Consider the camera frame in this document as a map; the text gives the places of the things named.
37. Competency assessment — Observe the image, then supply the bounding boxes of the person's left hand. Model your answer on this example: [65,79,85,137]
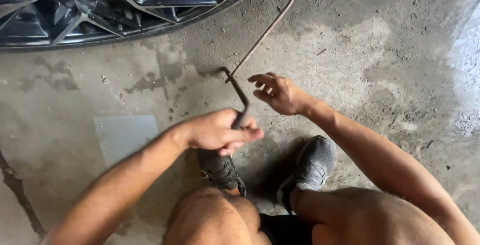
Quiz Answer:
[182,108,265,157]

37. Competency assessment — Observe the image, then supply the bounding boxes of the person's right hand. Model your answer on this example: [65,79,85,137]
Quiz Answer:
[247,72,312,116]

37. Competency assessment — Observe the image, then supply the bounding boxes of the rusty jack crank rod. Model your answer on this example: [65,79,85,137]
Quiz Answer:
[219,0,301,130]

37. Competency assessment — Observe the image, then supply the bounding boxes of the person's grey left shoe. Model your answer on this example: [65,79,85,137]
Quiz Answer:
[197,148,247,198]

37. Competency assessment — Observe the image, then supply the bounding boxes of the person's grey shoe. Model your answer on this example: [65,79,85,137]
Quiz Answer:
[277,135,337,213]
[197,148,247,198]

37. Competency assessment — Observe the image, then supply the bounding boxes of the person's grey right shoe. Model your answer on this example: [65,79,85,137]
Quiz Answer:
[277,135,337,213]

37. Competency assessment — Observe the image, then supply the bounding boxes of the person's left leg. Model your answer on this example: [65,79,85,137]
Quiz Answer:
[162,187,272,245]

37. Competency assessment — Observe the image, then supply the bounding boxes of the person's leg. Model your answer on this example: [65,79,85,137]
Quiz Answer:
[162,187,272,245]
[289,187,456,245]

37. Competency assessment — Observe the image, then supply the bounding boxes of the grey flat sheet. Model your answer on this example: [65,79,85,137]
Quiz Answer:
[93,115,159,169]

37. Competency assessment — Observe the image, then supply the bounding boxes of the person's black shorts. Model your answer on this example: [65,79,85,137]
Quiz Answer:
[259,213,315,245]

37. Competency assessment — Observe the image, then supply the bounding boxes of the person's right leg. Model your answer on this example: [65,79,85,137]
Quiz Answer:
[289,187,456,245]

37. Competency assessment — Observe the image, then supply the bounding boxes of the black car wheel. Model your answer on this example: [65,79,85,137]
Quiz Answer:
[0,0,276,53]

